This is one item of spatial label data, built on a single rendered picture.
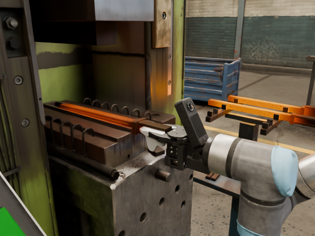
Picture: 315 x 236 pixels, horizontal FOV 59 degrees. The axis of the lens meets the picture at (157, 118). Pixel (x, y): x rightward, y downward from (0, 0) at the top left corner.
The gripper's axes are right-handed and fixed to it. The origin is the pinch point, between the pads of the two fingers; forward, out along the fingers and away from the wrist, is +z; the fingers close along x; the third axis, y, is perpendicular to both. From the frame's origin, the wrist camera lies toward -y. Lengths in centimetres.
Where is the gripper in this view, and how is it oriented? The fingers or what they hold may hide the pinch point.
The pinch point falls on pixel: (145, 126)
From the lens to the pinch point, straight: 74.1
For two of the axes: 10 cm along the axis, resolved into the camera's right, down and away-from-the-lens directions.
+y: 0.1, 9.5, 3.1
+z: -8.0, -1.8, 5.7
